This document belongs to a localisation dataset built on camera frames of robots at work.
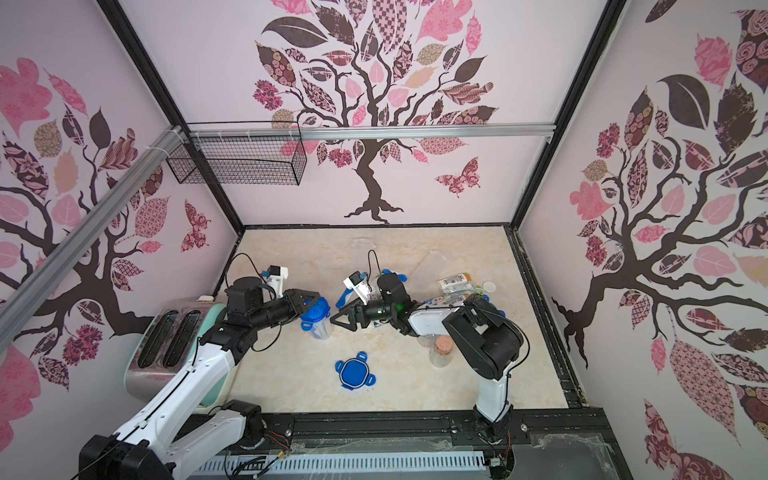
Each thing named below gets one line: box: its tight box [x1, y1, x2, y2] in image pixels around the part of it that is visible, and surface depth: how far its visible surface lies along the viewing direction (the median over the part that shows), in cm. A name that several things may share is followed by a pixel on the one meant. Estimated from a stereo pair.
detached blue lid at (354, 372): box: [335, 351, 377, 391], surface depth 85 cm
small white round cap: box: [482, 280, 497, 293], surface depth 102 cm
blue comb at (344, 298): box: [335, 288, 354, 309], surface depth 102 cm
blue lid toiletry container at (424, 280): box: [408, 250, 448, 299], surface depth 106 cm
